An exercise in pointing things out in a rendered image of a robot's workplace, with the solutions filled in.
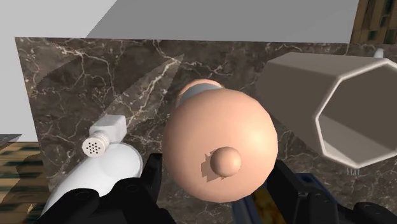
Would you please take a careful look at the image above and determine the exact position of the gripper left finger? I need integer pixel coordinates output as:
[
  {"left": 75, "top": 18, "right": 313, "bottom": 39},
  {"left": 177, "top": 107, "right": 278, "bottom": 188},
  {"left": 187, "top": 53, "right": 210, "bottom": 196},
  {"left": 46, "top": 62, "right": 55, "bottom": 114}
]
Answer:
[{"left": 35, "top": 153, "right": 176, "bottom": 224}]

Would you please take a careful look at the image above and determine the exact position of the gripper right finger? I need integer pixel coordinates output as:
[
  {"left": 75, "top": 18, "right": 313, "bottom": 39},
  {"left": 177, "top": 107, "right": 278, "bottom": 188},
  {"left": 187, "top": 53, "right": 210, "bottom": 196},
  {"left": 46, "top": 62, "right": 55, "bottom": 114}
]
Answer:
[{"left": 266, "top": 159, "right": 397, "bottom": 224}]

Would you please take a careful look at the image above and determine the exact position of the white rounded bottle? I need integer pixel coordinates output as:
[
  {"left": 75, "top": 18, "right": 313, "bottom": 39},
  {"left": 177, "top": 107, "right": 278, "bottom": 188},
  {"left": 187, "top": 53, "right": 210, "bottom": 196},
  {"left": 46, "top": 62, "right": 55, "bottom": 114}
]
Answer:
[{"left": 40, "top": 142, "right": 144, "bottom": 216}]

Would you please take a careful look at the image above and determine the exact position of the blue box with yellow inside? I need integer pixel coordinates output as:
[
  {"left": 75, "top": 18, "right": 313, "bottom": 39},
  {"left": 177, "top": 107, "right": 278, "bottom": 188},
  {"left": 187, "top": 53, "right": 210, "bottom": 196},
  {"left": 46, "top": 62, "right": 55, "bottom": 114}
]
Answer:
[{"left": 232, "top": 172, "right": 324, "bottom": 224}]

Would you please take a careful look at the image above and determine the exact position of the white square salt shaker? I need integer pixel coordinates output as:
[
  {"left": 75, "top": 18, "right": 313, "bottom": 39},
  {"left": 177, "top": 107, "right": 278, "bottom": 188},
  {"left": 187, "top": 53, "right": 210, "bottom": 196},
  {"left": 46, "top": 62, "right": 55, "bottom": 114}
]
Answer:
[{"left": 81, "top": 114, "right": 128, "bottom": 159}]

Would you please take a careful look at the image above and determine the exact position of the peach round jar with knob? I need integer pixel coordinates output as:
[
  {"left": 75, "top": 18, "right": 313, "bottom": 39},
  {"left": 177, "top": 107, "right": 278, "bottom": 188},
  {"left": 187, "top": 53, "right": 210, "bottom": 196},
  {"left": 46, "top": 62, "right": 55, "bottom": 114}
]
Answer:
[{"left": 162, "top": 78, "right": 279, "bottom": 204}]

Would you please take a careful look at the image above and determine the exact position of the grey octagonal cup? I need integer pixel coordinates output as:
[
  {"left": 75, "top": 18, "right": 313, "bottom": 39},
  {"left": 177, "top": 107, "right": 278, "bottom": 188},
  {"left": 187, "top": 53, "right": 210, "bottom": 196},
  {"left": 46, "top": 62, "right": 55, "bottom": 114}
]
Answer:
[{"left": 256, "top": 52, "right": 397, "bottom": 170}]

